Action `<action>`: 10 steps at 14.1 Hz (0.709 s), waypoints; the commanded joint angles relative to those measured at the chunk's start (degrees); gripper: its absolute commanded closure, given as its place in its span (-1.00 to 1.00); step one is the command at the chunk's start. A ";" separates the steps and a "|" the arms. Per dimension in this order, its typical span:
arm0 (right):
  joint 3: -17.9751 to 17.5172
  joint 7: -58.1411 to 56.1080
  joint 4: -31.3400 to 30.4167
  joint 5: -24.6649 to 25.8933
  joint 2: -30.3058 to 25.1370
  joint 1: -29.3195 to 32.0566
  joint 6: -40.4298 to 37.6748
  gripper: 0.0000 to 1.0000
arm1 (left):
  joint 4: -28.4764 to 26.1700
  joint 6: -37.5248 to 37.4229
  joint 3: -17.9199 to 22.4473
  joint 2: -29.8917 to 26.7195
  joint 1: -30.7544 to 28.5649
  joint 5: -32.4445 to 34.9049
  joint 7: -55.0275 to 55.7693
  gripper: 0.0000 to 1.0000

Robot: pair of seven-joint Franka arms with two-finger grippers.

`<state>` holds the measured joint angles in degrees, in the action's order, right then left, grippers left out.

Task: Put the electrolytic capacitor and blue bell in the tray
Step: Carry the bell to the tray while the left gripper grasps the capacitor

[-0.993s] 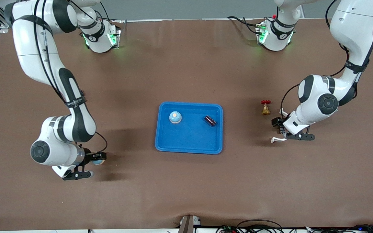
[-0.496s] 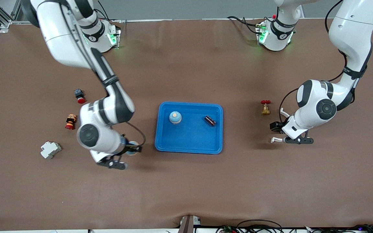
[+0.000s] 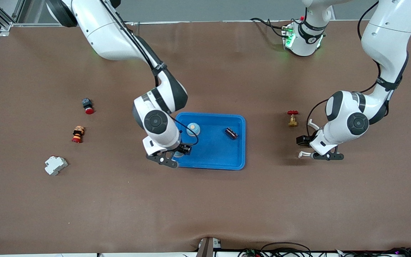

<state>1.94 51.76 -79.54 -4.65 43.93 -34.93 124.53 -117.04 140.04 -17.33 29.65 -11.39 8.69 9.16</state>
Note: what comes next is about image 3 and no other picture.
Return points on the blue bell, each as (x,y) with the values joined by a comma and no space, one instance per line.
(178,155)
(194,129)

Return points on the brown electrolytic capacitor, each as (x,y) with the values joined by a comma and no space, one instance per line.
(231,133)

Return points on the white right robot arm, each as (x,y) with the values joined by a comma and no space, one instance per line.
(109,39)

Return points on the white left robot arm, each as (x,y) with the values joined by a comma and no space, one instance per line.
(387,35)

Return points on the blue plastic tray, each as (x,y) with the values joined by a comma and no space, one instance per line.
(212,153)

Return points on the brass valve red handwheel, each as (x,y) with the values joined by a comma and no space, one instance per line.
(292,122)

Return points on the red black push button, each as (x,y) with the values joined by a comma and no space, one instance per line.
(89,107)

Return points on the aluminium profile stub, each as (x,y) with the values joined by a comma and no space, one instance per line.
(207,250)

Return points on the white circuit breaker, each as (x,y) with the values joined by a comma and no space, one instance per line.
(55,165)

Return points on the white semicircular plastic bracket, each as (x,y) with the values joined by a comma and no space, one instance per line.
(312,123)

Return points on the orange red button switch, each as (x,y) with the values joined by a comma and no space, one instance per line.
(78,135)

